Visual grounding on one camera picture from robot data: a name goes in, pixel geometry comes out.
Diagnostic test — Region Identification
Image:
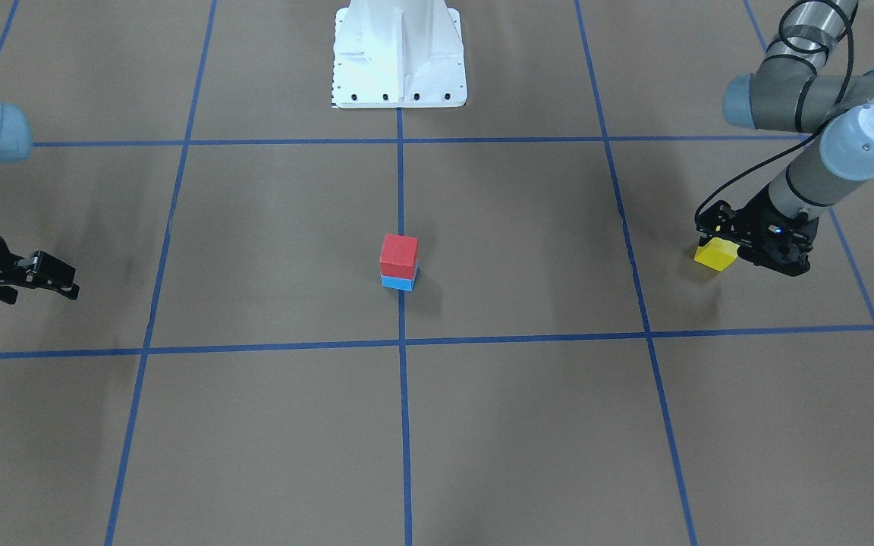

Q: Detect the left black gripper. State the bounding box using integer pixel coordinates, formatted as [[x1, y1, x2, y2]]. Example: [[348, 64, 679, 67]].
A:
[[695, 200, 819, 277]]

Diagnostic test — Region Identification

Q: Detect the yellow cube block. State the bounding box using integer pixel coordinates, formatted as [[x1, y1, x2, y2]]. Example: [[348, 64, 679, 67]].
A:
[[693, 236, 740, 271]]

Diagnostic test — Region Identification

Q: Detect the blue cube block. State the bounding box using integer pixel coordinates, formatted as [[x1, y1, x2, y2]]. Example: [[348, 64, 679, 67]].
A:
[[379, 268, 420, 291]]

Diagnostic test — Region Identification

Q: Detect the red cube block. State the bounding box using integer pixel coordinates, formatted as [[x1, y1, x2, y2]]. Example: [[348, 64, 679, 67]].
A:
[[378, 233, 419, 279]]

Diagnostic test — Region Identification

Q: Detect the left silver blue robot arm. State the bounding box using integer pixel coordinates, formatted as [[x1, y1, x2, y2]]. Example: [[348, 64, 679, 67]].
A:
[[694, 1, 874, 277]]

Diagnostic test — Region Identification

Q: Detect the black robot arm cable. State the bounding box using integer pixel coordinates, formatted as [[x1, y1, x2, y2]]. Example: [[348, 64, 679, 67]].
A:
[[693, 0, 857, 228]]

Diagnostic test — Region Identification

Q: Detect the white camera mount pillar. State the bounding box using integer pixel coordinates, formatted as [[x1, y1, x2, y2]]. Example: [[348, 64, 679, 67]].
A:
[[331, 1, 468, 108]]

